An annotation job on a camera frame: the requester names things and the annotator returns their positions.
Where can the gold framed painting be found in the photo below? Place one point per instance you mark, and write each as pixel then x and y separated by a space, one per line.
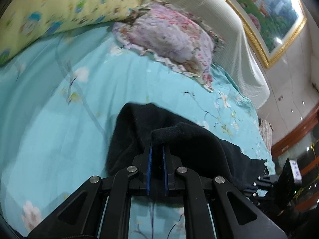
pixel 269 10

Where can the dark wooden furniture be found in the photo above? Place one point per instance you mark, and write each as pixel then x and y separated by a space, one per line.
pixel 294 134

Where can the teal floral bed sheet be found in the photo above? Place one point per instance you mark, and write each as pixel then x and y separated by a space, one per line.
pixel 49 129

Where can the plaid cloth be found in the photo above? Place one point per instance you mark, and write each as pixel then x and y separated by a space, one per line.
pixel 266 132

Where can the black pants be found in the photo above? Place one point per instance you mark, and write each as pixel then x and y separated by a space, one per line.
pixel 139 127

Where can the floral ruffled pillow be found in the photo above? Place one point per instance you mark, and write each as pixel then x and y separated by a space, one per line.
pixel 169 37

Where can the yellow cartoon print quilt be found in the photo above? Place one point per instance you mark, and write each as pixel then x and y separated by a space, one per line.
pixel 62 5

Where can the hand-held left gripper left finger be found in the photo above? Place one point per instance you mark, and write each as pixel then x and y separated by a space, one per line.
pixel 149 169

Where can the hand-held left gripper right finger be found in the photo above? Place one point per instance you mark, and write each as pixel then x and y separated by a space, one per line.
pixel 164 171

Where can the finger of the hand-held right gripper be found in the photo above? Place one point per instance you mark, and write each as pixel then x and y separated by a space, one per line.
pixel 264 179
pixel 256 193

